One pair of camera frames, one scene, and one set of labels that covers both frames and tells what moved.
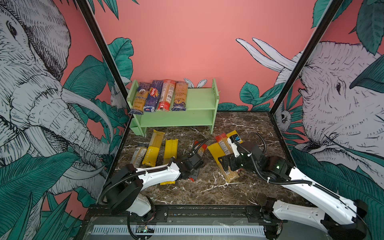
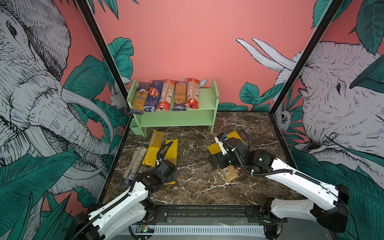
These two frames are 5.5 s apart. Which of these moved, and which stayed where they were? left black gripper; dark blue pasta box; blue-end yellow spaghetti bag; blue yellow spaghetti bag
Moved: left black gripper
Stayed: blue yellow spaghetti bag; blue-end yellow spaghetti bag; dark blue pasta box
